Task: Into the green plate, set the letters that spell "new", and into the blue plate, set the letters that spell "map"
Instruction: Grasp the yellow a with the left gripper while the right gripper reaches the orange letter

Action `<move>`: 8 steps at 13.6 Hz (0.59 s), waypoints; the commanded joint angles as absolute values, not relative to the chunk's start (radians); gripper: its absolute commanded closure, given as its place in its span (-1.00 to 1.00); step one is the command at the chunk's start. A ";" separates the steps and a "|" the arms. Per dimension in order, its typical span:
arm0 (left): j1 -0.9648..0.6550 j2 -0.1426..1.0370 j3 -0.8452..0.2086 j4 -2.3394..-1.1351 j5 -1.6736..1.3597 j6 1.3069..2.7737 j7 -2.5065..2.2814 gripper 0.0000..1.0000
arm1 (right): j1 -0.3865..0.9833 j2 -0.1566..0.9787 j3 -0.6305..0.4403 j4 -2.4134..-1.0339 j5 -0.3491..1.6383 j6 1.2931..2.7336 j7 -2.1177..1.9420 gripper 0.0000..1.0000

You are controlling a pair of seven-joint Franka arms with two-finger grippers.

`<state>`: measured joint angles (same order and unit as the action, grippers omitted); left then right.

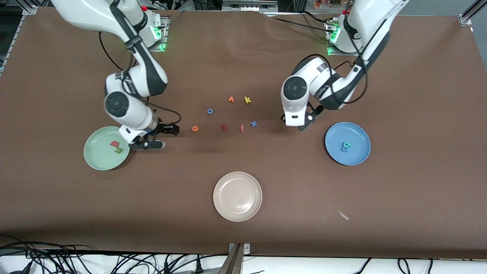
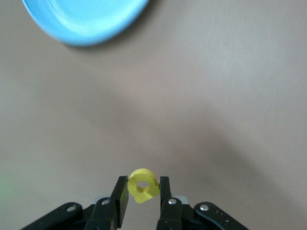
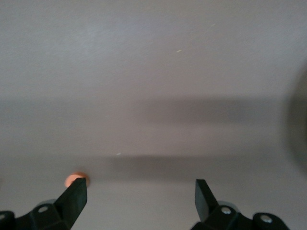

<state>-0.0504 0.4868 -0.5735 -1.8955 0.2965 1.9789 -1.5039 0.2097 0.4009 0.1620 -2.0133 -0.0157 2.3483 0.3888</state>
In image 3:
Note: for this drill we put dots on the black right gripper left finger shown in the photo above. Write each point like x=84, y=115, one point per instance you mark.
x=72, y=198

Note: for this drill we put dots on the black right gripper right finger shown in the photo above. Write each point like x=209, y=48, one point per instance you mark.
x=204, y=201

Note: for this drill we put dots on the orange foam letter e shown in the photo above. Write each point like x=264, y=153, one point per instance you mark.
x=70, y=178

